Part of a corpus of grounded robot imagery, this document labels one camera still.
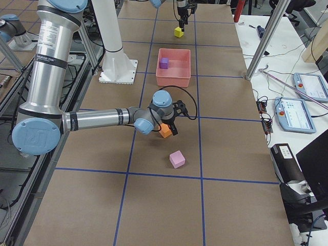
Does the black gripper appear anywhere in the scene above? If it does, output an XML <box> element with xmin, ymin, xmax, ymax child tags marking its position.
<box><xmin>152</xmin><ymin>100</ymin><xmax>189</xmax><ymax>135</ymax></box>
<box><xmin>178</xmin><ymin>4</ymin><xmax>197</xmax><ymax>31</ymax></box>

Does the orange foam block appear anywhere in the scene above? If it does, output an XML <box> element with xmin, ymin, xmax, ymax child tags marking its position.
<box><xmin>158</xmin><ymin>123</ymin><xmax>172</xmax><ymax>138</ymax></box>

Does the purple foam block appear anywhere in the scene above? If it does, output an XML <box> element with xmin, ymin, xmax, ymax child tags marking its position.
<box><xmin>159</xmin><ymin>57</ymin><xmax>169</xmax><ymax>69</ymax></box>

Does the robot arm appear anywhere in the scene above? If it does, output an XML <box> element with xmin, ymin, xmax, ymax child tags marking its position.
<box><xmin>149</xmin><ymin>0</ymin><xmax>197</xmax><ymax>33</ymax></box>
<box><xmin>12</xmin><ymin>1</ymin><xmax>188</xmax><ymax>155</ymax></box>

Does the pink plastic bin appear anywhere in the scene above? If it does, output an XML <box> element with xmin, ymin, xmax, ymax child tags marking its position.
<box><xmin>155</xmin><ymin>48</ymin><xmax>191</xmax><ymax>88</ymax></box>

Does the yellow foam block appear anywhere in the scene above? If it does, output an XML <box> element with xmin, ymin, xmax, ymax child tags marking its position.
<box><xmin>174</xmin><ymin>27</ymin><xmax>184</xmax><ymax>38</ymax></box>

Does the pink foam block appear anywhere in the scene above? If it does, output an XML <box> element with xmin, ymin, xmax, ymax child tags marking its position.
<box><xmin>169</xmin><ymin>150</ymin><xmax>186</xmax><ymax>169</ymax></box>

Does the near teach pendant tablet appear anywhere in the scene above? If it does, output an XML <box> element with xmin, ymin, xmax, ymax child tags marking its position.
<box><xmin>275</xmin><ymin>97</ymin><xmax>316</xmax><ymax>134</ymax></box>

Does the teach pendant tablet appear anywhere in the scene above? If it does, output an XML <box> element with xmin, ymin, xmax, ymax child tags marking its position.
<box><xmin>293</xmin><ymin>73</ymin><xmax>327</xmax><ymax>103</ymax></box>
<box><xmin>275</xmin><ymin>97</ymin><xmax>316</xmax><ymax>134</ymax></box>

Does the black box with label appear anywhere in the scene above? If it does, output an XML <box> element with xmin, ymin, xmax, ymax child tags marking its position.
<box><xmin>270</xmin><ymin>143</ymin><xmax>305</xmax><ymax>184</ymax></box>

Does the far teach pendant tablet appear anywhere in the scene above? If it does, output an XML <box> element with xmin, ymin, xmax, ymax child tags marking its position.
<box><xmin>293</xmin><ymin>73</ymin><xmax>327</xmax><ymax>103</ymax></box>

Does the metal reacher stick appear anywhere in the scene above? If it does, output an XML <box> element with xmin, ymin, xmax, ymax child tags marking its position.
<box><xmin>258</xmin><ymin>69</ymin><xmax>328</xmax><ymax>110</ymax></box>

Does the black monitor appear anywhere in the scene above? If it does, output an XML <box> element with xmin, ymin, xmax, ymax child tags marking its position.
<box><xmin>296</xmin><ymin>130</ymin><xmax>327</xmax><ymax>200</ymax></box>

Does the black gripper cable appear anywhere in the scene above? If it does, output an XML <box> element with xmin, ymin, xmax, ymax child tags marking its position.
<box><xmin>151</xmin><ymin>86</ymin><xmax>199</xmax><ymax>133</ymax></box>
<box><xmin>173</xmin><ymin>0</ymin><xmax>181</xmax><ymax>23</ymax></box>

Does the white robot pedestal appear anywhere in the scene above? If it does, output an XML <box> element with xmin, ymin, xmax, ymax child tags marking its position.
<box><xmin>92</xmin><ymin>0</ymin><xmax>138</xmax><ymax>85</ymax></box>

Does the aluminium frame post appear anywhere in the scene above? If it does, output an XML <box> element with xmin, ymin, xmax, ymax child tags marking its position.
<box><xmin>245</xmin><ymin>0</ymin><xmax>290</xmax><ymax>80</ymax></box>

